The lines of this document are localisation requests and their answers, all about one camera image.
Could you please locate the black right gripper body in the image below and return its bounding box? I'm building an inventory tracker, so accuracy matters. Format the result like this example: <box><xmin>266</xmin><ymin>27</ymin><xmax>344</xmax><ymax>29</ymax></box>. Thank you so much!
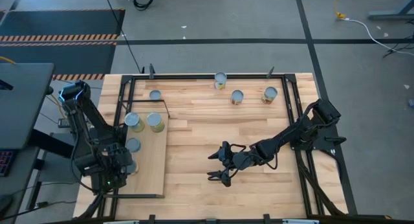
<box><xmin>221</xmin><ymin>140</ymin><xmax>257</xmax><ymax>188</ymax></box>

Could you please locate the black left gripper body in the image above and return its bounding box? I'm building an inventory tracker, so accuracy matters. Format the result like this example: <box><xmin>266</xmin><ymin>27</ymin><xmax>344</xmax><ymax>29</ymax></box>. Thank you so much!
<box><xmin>105</xmin><ymin>141</ymin><xmax>135</xmax><ymax>175</ymax></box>

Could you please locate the teal corn can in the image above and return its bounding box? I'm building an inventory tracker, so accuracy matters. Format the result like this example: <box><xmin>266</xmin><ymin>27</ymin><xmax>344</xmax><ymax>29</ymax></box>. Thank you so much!
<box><xmin>124</xmin><ymin>112</ymin><xmax>146</xmax><ymax>133</ymax></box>

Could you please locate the light green label can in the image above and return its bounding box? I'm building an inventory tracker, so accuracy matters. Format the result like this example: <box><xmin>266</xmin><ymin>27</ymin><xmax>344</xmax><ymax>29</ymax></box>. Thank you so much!
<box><xmin>146</xmin><ymin>112</ymin><xmax>165</xmax><ymax>133</ymax></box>

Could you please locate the diced tomato can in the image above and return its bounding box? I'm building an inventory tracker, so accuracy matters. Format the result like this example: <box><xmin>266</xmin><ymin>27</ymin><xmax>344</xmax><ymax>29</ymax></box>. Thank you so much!
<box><xmin>230</xmin><ymin>89</ymin><xmax>245</xmax><ymax>106</ymax></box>

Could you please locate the yellow can with red swirls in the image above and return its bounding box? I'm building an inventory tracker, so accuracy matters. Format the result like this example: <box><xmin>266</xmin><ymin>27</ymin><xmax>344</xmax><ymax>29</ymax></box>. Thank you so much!
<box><xmin>261</xmin><ymin>86</ymin><xmax>279</xmax><ymax>105</ymax></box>

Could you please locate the white mixed fruit can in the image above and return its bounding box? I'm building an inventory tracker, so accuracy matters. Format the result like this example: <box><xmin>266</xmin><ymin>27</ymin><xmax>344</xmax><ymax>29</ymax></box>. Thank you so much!
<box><xmin>214</xmin><ymin>71</ymin><xmax>228</xmax><ymax>91</ymax></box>

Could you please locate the light wooden board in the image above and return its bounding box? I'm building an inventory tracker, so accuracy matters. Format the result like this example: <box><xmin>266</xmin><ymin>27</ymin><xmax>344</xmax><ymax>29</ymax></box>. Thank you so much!
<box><xmin>103</xmin><ymin>99</ymin><xmax>171</xmax><ymax>199</ymax></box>

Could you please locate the dark grey desk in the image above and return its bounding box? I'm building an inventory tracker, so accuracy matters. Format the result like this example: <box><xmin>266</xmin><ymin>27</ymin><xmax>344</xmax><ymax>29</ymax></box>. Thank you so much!
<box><xmin>0</xmin><ymin>129</ymin><xmax>87</xmax><ymax>224</ymax></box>

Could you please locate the black hazard-striped floor mat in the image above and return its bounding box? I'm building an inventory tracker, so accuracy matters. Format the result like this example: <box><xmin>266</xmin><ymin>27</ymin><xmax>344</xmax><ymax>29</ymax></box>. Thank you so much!
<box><xmin>0</xmin><ymin>41</ymin><xmax>118</xmax><ymax>82</ymax></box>
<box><xmin>0</xmin><ymin>8</ymin><xmax>126</xmax><ymax>43</ymax></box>

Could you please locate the backlit keyboard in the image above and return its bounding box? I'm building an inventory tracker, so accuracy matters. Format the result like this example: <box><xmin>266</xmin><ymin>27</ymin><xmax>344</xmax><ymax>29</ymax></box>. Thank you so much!
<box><xmin>0</xmin><ymin>149</ymin><xmax>16</xmax><ymax>178</ymax></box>

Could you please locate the grey table base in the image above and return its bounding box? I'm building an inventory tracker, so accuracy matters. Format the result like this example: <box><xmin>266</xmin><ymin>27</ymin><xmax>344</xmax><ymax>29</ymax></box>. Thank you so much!
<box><xmin>367</xmin><ymin>0</ymin><xmax>414</xmax><ymax>21</ymax></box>

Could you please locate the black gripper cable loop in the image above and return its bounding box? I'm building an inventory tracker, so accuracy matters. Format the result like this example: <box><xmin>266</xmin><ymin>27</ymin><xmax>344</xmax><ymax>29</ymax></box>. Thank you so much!
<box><xmin>230</xmin><ymin>142</ymin><xmax>279</xmax><ymax>171</ymax></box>

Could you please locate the black aluminium table frame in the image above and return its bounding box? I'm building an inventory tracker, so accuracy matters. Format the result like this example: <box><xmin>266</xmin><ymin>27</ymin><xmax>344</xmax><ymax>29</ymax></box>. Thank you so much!
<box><xmin>76</xmin><ymin>73</ymin><xmax>392</xmax><ymax>224</ymax></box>

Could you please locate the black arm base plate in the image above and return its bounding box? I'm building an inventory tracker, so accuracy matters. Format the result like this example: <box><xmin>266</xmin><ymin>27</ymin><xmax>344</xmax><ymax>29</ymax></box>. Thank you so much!
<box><xmin>287</xmin><ymin>125</ymin><xmax>347</xmax><ymax>151</ymax></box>

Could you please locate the long black cable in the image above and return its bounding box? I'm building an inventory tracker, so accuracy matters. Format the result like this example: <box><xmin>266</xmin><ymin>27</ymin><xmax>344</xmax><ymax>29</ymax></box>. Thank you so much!
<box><xmin>103</xmin><ymin>0</ymin><xmax>144</xmax><ymax>73</ymax></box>

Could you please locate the coiled black cable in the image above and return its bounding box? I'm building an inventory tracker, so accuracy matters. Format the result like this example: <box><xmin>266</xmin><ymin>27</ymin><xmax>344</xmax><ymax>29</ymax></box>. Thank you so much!
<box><xmin>133</xmin><ymin>0</ymin><xmax>157</xmax><ymax>11</ymax></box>

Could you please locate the white floor cable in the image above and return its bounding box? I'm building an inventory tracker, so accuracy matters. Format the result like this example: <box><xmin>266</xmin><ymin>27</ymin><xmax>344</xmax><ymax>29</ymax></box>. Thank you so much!
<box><xmin>343</xmin><ymin>17</ymin><xmax>414</xmax><ymax>56</ymax></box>

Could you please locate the thin black floor cable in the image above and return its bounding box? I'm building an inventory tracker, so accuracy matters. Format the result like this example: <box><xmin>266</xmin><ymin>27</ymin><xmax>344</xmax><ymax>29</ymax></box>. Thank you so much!
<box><xmin>382</xmin><ymin>41</ymin><xmax>414</xmax><ymax>58</ymax></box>

